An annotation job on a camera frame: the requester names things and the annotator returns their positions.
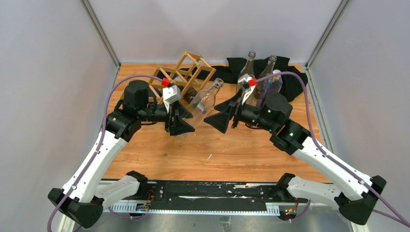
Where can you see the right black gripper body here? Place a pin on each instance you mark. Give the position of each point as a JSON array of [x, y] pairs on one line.
[[244, 113]]

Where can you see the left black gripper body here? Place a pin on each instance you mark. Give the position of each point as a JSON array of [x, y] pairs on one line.
[[168, 120]]

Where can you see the clear bottle white label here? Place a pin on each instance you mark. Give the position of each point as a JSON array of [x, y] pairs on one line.
[[259, 90]]

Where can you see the blue BLU labelled bottle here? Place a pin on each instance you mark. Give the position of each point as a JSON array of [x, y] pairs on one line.
[[270, 86]]

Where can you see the clear bottle gold black label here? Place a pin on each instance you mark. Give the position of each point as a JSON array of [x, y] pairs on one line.
[[249, 66]]

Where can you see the clear square bottle silver cap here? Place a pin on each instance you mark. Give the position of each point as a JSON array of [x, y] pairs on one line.
[[253, 102]]

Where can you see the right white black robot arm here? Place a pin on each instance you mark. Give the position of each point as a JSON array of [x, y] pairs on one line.
[[353, 193]]

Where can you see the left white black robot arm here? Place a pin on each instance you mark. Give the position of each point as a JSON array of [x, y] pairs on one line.
[[81, 198]]

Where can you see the dark bottle grey cap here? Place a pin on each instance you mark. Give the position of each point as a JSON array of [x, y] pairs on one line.
[[190, 94]]

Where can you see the wooden lattice wine rack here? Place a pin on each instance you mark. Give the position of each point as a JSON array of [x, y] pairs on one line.
[[190, 71]]

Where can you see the black cloth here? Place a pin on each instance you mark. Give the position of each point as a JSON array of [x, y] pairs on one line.
[[291, 88]]

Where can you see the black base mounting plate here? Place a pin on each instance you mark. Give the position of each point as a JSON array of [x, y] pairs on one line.
[[179, 195]]

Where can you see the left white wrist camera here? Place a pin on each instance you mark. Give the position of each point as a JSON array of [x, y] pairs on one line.
[[170, 95]]

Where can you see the aluminium frame rails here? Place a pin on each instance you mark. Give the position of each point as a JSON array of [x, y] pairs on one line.
[[135, 185]]

